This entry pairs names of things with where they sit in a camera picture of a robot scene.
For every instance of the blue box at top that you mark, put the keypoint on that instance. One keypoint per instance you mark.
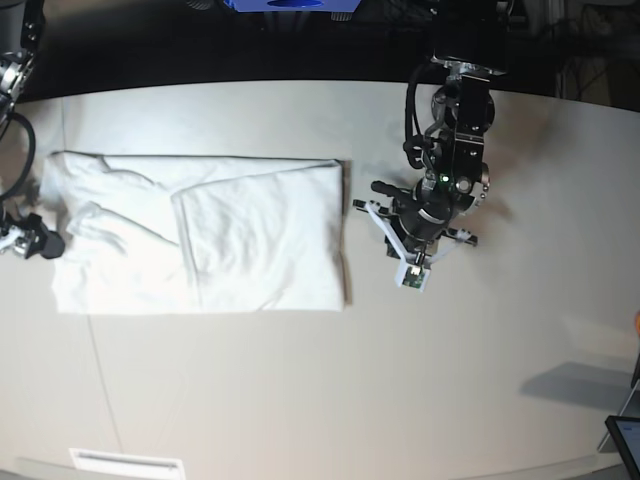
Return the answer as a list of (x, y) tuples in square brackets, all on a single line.
[(246, 6)]

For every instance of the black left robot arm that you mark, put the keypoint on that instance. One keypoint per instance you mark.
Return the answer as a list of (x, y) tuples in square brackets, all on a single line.
[(469, 41)]

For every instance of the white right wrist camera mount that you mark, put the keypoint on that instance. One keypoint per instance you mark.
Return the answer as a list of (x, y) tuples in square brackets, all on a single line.
[(8, 239)]

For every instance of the white paper label sheet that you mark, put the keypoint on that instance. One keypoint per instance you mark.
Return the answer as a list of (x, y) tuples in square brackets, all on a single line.
[(127, 465)]

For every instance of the grey tablet stand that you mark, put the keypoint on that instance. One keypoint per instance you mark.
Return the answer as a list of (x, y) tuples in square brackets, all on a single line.
[(628, 411)]

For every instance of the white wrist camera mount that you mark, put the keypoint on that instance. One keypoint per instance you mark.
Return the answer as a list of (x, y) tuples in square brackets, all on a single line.
[(415, 262), (8, 239)]

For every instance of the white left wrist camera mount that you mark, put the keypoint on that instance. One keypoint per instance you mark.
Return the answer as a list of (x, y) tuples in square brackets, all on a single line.
[(415, 262)]

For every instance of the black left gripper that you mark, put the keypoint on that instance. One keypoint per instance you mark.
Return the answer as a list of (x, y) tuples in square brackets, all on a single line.
[(420, 224)]

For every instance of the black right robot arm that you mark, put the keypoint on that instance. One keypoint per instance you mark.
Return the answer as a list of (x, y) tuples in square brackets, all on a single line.
[(22, 26)]

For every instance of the white printed T-shirt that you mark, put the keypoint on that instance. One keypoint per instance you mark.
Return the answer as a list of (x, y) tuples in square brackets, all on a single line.
[(195, 235)]

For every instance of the dark tablet screen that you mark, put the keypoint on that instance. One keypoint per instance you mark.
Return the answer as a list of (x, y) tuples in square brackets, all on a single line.
[(628, 448)]

